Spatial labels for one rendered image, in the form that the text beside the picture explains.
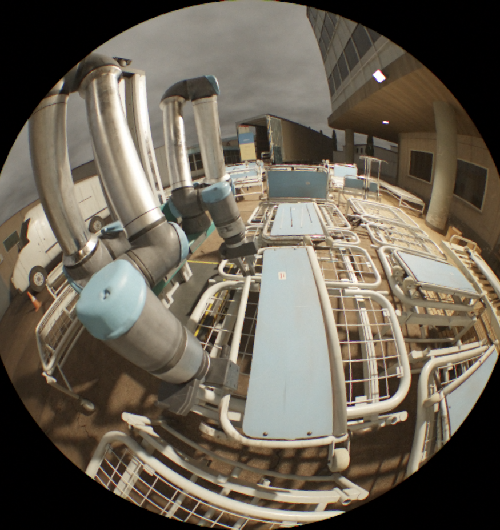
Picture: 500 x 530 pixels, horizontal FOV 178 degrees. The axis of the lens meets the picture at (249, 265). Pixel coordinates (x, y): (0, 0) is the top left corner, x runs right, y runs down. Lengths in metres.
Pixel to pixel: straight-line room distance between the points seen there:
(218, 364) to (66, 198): 0.51
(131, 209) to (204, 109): 0.61
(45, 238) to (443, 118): 11.15
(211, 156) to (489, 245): 6.41
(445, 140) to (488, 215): 2.49
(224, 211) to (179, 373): 0.41
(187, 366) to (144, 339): 0.07
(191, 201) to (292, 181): 1.51
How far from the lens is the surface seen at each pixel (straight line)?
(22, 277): 6.93
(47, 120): 0.51
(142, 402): 1.31
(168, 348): 0.20
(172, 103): 0.80
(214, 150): 0.83
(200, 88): 0.83
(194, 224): 0.93
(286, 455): 1.06
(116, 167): 0.33
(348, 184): 3.27
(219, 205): 0.47
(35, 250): 6.95
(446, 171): 4.85
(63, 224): 0.51
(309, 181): 1.97
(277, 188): 1.98
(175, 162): 0.64
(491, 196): 6.45
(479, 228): 6.49
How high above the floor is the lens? 1.01
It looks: 37 degrees down
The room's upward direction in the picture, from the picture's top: 8 degrees counter-clockwise
